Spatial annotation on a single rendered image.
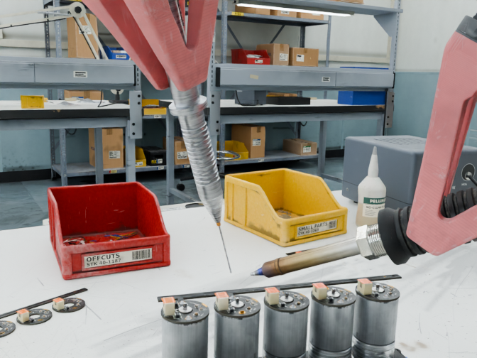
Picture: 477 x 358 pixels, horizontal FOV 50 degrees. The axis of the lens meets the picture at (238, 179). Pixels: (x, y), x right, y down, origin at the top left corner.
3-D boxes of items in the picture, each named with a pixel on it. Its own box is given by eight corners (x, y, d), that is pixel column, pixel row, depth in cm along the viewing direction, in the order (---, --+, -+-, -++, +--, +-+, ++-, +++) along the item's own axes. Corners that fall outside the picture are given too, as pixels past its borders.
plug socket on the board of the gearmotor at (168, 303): (179, 315, 26) (179, 302, 26) (162, 316, 26) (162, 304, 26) (177, 307, 27) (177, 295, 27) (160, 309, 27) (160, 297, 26)
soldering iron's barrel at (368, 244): (264, 290, 25) (390, 259, 22) (253, 260, 25) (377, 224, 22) (276, 280, 26) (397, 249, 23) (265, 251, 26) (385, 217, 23)
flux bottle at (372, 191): (373, 231, 62) (380, 149, 60) (349, 225, 64) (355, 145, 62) (387, 226, 64) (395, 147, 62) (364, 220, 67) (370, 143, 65)
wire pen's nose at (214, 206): (201, 224, 24) (194, 197, 23) (216, 212, 24) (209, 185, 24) (218, 230, 23) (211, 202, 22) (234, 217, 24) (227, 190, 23)
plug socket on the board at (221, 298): (233, 309, 27) (233, 297, 27) (217, 310, 27) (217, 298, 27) (228, 302, 28) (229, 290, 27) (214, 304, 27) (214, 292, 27)
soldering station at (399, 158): (478, 221, 68) (487, 148, 66) (407, 229, 63) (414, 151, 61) (402, 194, 81) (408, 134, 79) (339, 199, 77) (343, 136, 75)
